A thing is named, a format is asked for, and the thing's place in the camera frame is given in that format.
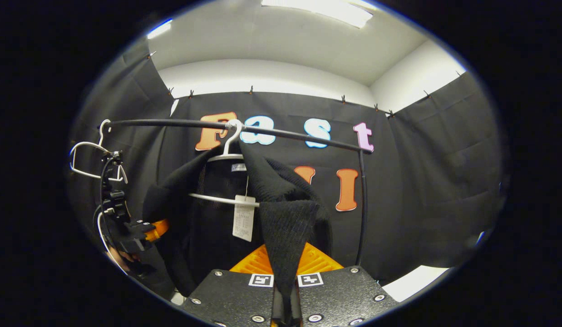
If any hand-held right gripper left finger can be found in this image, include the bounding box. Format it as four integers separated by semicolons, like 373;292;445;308
181;243;275;327

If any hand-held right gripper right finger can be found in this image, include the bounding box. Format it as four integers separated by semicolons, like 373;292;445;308
297;242;399;327

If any black knit jacket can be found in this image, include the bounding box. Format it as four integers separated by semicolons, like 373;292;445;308
143;141;334;321

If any white wire hanger with jacket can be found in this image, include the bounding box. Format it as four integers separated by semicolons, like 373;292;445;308
189;119;261;208

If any black clothes rack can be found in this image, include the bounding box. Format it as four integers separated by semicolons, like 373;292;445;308
99;119;375;268

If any black backdrop cloth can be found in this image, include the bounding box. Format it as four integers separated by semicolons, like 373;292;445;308
68;39;506;300

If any small ceiling light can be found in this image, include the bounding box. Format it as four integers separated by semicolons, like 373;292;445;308
147;19;173;40

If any large ceiling light panel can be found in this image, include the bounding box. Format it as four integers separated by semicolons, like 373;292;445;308
261;0;374;29

